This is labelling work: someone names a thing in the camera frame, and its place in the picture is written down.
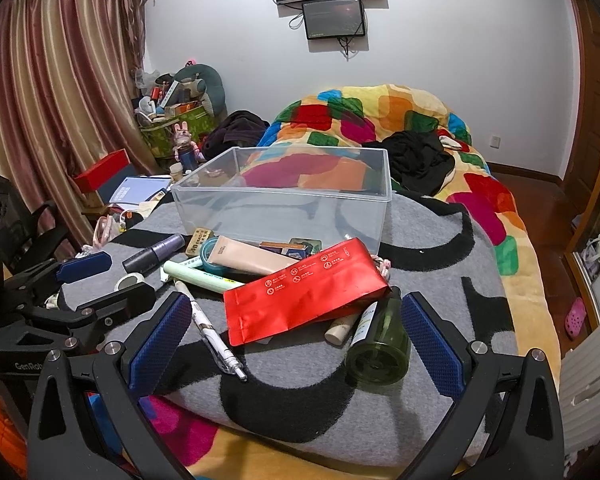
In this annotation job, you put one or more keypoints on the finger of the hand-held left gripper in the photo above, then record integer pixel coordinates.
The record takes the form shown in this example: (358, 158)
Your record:
(122, 301)
(86, 267)

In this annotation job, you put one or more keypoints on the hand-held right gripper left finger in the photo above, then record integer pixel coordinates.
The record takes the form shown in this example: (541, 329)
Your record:
(160, 340)

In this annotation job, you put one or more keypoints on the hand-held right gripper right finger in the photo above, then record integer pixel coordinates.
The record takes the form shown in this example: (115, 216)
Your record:
(430, 345)

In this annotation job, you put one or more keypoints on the white tape roll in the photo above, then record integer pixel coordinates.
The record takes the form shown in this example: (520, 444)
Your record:
(130, 281)

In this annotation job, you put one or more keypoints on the dark green glass bottle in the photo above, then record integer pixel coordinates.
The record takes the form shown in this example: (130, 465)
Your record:
(380, 350)

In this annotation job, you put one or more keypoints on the light green tube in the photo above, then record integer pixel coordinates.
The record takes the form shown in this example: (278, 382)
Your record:
(200, 275)

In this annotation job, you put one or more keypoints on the pale cream tube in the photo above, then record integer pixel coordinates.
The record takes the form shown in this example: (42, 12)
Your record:
(339, 331)

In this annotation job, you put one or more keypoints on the beige cosmetic tube white cap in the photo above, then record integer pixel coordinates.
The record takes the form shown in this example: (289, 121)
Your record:
(252, 257)

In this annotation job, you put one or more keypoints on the clear plastic storage box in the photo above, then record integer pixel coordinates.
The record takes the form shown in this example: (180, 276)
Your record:
(285, 200)

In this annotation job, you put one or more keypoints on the person's left forearm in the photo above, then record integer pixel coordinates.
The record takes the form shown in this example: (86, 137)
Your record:
(0, 427)

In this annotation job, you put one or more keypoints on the pink pouch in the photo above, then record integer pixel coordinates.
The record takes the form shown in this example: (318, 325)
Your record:
(105, 230)

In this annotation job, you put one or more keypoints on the white pen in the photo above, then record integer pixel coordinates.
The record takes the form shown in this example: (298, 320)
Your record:
(210, 332)

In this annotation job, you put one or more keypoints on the purple grey lipstick tube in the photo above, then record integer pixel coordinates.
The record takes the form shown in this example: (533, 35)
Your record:
(155, 252)

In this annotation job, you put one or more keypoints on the grey black patterned mat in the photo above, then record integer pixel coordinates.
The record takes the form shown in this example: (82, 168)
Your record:
(450, 280)

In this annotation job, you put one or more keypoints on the blue white notebook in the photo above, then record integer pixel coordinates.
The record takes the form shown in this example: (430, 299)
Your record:
(135, 190)

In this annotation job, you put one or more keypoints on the red box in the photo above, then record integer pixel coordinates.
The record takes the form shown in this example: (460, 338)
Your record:
(102, 172)

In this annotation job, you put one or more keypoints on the gold rectangular block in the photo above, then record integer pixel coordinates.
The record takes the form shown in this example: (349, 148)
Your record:
(199, 241)

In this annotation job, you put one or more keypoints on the blue tape roll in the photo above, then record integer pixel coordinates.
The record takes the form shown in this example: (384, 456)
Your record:
(210, 255)

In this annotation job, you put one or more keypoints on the paper cup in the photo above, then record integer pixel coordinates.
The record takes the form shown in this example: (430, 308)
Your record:
(175, 172)

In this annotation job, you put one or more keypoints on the red foil pouch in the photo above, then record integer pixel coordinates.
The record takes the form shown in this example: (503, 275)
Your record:
(300, 295)

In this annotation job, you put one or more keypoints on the green storage bag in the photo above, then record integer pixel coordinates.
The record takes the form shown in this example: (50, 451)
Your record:
(155, 140)

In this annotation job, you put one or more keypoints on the pink slipper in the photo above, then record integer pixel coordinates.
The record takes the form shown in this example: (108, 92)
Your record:
(576, 317)

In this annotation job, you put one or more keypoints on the blue cardboard box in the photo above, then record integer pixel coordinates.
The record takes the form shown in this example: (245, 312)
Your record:
(280, 250)

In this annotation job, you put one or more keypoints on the colourful patchwork blanket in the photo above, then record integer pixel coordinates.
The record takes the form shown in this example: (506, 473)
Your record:
(480, 200)

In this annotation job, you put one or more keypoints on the green tin case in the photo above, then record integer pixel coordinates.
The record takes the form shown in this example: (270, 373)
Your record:
(307, 245)

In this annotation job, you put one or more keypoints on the rabbit toy figure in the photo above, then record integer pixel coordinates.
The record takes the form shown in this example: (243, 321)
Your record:
(184, 142)

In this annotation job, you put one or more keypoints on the striped pink curtain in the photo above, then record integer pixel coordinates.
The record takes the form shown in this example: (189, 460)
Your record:
(55, 85)

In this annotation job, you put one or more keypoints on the black clothes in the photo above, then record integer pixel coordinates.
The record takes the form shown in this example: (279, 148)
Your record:
(420, 160)

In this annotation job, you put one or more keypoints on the dark purple clothing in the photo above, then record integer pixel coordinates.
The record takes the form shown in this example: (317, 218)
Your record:
(235, 132)

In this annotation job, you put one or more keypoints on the wooden door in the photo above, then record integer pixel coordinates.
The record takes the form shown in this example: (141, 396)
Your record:
(587, 85)

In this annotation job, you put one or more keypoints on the wall socket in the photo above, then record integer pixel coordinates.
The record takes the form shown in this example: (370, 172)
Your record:
(495, 141)

